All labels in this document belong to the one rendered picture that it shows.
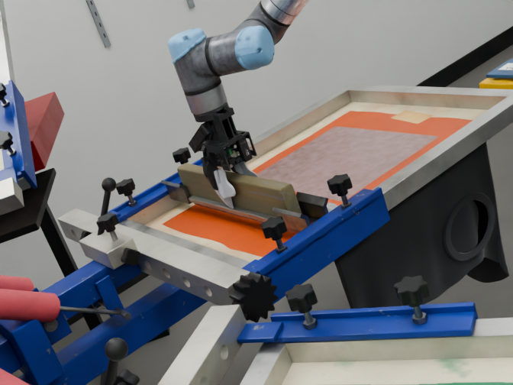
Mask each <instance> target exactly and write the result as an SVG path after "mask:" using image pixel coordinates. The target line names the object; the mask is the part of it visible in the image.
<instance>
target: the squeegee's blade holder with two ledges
mask: <svg viewBox="0 0 513 385"><path fill-rule="evenodd" d="M189 201H190V202H193V203H196V204H199V205H204V206H207V207H211V208H213V209H219V210H221V211H225V212H229V213H233V214H236V215H241V216H244V217H248V218H252V219H256V220H258V221H262V222H265V221H267V220H268V218H271V217H272V218H277V217H276V216H272V215H267V214H263V213H260V212H255V211H252V210H249V209H243V208H240V207H236V206H235V207H234V208H233V209H232V208H230V207H229V206H228V205H226V204H225V203H222V202H216V201H213V200H210V199H204V198H201V197H198V196H191V197H189Z"/></svg>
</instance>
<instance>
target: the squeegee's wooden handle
mask: <svg viewBox="0 0 513 385"><path fill-rule="evenodd" d="M177 171H178V174H179V177H180V179H181V181H182V184H183V185H184V186H186V188H187V190H188V193H189V196H190V197H191V196H198V197H201V198H204V199H210V200H213V201H216V202H222V203H224V202H223V201H222V199H221V198H220V197H219V196H218V194H217V193H216V192H215V190H214V189H213V188H212V187H211V185H210V183H209V182H208V181H207V179H206V178H205V175H204V172H203V167H202V166H198V165H194V164H190V163H184V164H183V165H181V166H179V167H178V168H177ZM225 173H226V177H227V181H228V182H229V183H230V184H231V185H232V186H233V187H234V189H235V192H236V195H235V196H232V197H231V198H232V199H233V204H234V206H236V207H240V208H243V209H249V210H252V211H255V212H260V213H263V214H267V215H272V216H276V217H278V214H277V213H276V212H273V211H272V210H273V207H275V208H278V209H285V210H288V211H291V212H297V213H300V214H302V211H301V209H300V206H299V203H298V200H297V198H296V195H295V191H294V189H293V186H292V184H290V183H283V182H279V181H275V180H268V179H264V178H259V177H255V176H248V175H244V174H240V173H232V172H228V171H225Z"/></svg>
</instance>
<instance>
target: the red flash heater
mask: <svg viewBox="0 0 513 385"><path fill-rule="evenodd" d="M24 105H25V110H26V116H27V125H28V130H29V135H30V141H31V150H32V156H33V161H34V170H35V172H37V171H39V170H43V169H45V168H46V165H47V161H48V159H49V157H50V153H51V151H52V148H53V145H54V142H55V140H56V136H57V134H58V131H59V129H60V126H61V123H62V120H63V117H64V115H65V113H64V111H63V109H62V106H61V104H60V101H59V99H58V98H57V96H56V93H55V92H51V93H48V94H46V95H42V96H40V97H37V98H35V99H32V100H29V101H26V102H24Z"/></svg>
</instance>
